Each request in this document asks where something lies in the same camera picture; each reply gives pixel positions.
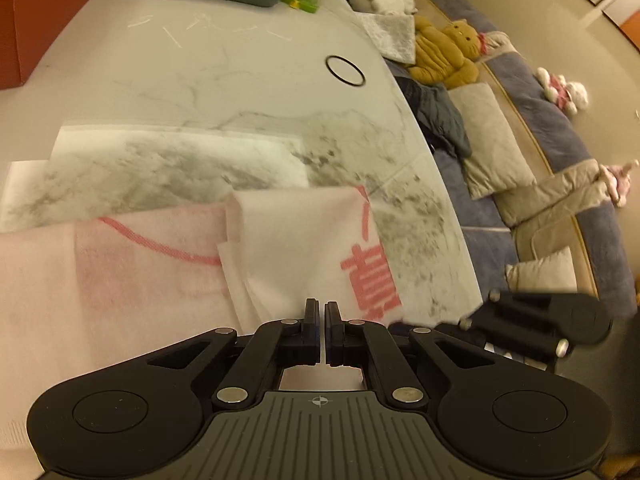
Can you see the orange white panel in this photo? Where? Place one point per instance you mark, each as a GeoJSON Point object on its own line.
{"type": "Point", "coordinates": [627, 12]}

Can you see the black rubber band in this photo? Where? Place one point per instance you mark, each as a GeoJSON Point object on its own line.
{"type": "Point", "coordinates": [326, 64]}

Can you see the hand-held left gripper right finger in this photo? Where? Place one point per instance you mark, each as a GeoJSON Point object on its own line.
{"type": "Point", "coordinates": [332, 325]}

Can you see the dark grey cloth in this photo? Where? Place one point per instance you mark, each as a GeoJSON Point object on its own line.
{"type": "Point", "coordinates": [445, 115]}

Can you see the white textured cloth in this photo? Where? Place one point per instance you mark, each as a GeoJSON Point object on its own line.
{"type": "Point", "coordinates": [392, 35]}

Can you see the white red-print shopping bag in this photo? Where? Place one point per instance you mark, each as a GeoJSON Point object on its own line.
{"type": "Point", "coordinates": [125, 285]}

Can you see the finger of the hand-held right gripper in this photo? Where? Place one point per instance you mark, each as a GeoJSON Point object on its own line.
{"type": "Point", "coordinates": [510, 310]}
{"type": "Point", "coordinates": [520, 350]}

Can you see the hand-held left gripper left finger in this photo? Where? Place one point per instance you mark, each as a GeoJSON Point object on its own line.
{"type": "Point", "coordinates": [311, 320]}

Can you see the red cardboard box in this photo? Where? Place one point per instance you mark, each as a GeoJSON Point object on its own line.
{"type": "Point", "coordinates": [20, 25]}

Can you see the yellow plush cat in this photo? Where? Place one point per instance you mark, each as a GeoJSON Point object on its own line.
{"type": "Point", "coordinates": [440, 55]}

